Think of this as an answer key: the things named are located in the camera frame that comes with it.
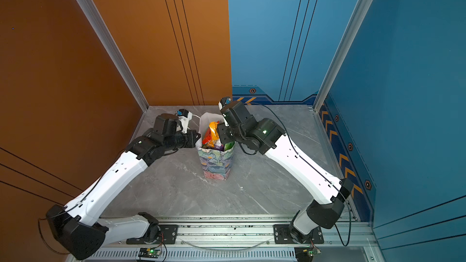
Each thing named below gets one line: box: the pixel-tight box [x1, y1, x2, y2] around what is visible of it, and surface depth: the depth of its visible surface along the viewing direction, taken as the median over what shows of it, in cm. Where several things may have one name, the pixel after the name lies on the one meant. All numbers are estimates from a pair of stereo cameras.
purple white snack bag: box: [212, 138, 225, 152], surface depth 79 cm
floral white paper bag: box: [195, 112, 237, 181], surface depth 77 cm
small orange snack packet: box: [207, 121, 220, 148], surface depth 67 cm
